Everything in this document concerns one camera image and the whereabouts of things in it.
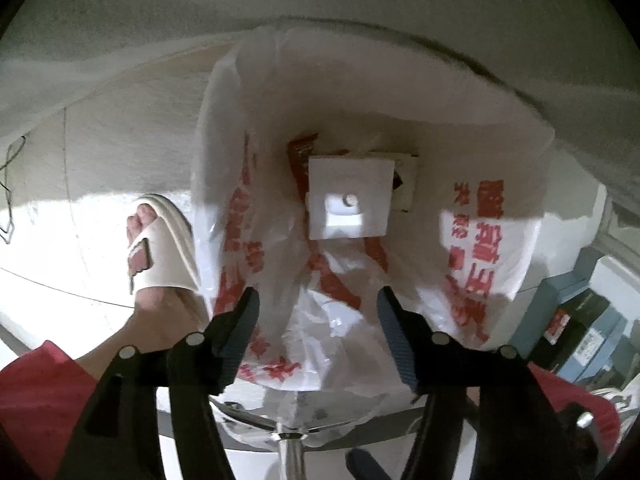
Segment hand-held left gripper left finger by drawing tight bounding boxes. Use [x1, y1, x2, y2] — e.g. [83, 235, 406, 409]
[55, 286, 262, 480]

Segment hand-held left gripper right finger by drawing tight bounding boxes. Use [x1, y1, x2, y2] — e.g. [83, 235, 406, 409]
[376, 287, 601, 480]

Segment white plastic bag red print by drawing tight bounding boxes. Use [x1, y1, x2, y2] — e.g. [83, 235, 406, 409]
[190, 25, 556, 441]

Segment white box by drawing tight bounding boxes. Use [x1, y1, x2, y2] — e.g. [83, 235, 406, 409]
[306, 155, 396, 241]

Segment small red packet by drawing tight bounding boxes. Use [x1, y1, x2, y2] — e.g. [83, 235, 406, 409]
[286, 132, 321, 201]

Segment person's left foot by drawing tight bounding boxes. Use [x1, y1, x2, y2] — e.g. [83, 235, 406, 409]
[75, 200, 211, 376]

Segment white slipper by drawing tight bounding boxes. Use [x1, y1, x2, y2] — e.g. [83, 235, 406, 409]
[125, 194, 201, 296]

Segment chrome chair base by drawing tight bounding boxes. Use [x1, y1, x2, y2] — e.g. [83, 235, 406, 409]
[210, 390, 481, 480]

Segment person's red pants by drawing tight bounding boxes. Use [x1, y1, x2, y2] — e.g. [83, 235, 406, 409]
[0, 340, 623, 480]

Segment blue cardboard box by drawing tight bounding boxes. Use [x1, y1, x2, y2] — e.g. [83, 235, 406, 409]
[540, 247, 640, 391]

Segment thin black wire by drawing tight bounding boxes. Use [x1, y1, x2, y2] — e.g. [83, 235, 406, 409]
[0, 135, 28, 246]

